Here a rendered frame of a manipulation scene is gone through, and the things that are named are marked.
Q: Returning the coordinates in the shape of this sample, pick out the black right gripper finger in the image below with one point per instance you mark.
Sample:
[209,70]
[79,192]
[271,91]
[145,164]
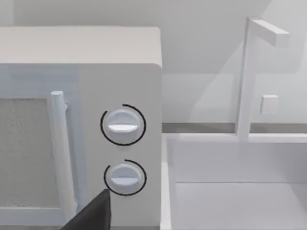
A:
[96,213]

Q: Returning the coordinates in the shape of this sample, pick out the pale microwave oven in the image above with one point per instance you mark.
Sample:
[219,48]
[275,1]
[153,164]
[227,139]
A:
[120,79]

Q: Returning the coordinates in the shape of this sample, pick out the white sink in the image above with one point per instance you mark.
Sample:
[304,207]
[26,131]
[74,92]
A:
[230,182]

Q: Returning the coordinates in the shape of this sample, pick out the round microwave knob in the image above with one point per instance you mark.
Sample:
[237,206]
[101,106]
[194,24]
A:
[122,124]
[124,178]

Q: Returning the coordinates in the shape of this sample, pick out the microwave door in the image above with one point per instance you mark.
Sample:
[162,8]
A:
[31,143]

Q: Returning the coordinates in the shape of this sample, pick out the tall white tap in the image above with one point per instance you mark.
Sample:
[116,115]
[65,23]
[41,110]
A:
[247,79]

